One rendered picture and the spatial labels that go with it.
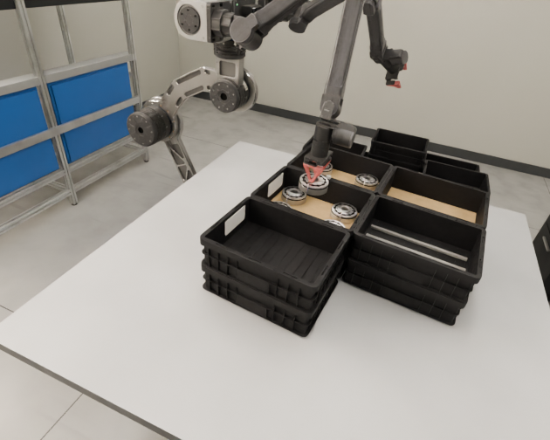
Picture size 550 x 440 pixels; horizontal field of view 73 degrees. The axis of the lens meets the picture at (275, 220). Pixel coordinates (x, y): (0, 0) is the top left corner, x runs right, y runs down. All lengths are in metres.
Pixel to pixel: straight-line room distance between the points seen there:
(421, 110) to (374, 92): 0.54
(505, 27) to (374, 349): 3.56
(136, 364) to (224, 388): 0.26
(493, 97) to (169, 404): 4.02
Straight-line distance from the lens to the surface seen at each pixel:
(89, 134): 3.10
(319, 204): 1.54
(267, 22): 1.33
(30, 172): 2.86
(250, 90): 1.77
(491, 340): 1.44
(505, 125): 4.52
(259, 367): 1.13
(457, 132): 4.52
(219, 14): 1.39
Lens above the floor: 1.65
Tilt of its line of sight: 36 degrees down
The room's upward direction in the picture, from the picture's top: 6 degrees clockwise
